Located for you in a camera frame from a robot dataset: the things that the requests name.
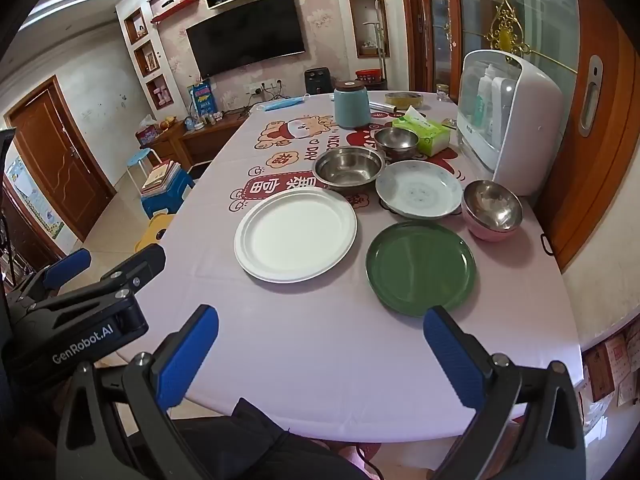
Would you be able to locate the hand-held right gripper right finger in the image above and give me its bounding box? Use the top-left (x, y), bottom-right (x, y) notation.
top-left (423, 305), bottom-right (587, 480)

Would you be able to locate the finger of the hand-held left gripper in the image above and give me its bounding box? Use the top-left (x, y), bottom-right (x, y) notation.
top-left (10, 248), bottom-right (93, 307)
top-left (101, 243), bottom-right (167, 297)

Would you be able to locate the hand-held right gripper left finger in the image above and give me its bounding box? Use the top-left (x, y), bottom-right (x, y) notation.
top-left (56, 304), bottom-right (221, 480)

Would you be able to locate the green plate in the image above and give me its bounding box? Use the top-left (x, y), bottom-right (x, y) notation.
top-left (365, 221), bottom-right (477, 317)

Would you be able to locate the white plate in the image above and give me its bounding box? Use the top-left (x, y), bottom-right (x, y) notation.
top-left (234, 189), bottom-right (358, 283)

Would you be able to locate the small steel bowl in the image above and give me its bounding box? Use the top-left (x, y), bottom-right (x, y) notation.
top-left (373, 127), bottom-right (420, 162)

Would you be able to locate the yellow chair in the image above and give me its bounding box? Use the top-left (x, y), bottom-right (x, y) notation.
top-left (134, 212), bottom-right (176, 253)

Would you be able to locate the blue plastic stool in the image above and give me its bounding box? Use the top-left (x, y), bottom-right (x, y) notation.
top-left (141, 170), bottom-right (196, 220)

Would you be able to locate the stack of books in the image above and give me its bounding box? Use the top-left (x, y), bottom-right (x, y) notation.
top-left (141, 160), bottom-right (183, 196)

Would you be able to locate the brown wooden door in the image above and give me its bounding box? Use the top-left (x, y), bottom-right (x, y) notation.
top-left (4, 77), bottom-right (116, 243)

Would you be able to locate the person's dark clothing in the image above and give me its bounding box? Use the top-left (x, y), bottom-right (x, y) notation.
top-left (170, 397), bottom-right (361, 480)

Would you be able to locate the pink printed tablecloth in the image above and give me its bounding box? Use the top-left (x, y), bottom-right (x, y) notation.
top-left (115, 91), bottom-right (583, 443)

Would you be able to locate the red tissue box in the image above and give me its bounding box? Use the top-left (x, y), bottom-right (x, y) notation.
top-left (136, 115), bottom-right (161, 147)

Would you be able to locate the wooden television cabinet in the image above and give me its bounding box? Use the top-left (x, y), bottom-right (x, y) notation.
top-left (150, 110), bottom-right (251, 171)

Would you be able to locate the pink steel bowl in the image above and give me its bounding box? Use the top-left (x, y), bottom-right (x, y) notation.
top-left (461, 179), bottom-right (524, 243)

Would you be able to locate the blue patterned porcelain plate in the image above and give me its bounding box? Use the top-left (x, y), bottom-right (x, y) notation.
top-left (375, 160), bottom-right (463, 221)

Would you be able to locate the blue toy box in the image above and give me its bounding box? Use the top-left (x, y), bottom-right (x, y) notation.
top-left (187, 81), bottom-right (216, 116)

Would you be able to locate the blue face mask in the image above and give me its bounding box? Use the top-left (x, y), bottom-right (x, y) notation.
top-left (260, 97), bottom-right (306, 112)

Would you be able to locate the large steel bowl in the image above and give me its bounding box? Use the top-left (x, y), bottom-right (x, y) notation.
top-left (312, 146), bottom-right (388, 192)

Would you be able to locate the green tissue pack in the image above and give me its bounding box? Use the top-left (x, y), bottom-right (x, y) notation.
top-left (392, 107), bottom-right (451, 157)

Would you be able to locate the wooden glass sliding door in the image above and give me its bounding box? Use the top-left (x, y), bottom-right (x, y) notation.
top-left (397, 0), bottom-right (640, 273)

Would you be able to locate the white sterilizer cabinet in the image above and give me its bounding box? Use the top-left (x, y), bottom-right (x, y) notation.
top-left (456, 49), bottom-right (565, 197)

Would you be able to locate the black television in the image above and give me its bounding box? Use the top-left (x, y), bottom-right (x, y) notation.
top-left (186, 0), bottom-right (306, 80)

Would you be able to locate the teal canister with brown lid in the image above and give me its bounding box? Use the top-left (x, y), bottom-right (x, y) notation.
top-left (333, 80), bottom-right (371, 128)

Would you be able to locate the wall poster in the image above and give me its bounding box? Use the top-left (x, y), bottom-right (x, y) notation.
top-left (5, 155), bottom-right (66, 256)

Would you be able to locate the red wall shelf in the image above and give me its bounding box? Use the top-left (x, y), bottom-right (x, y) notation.
top-left (150, 0), bottom-right (200, 25)

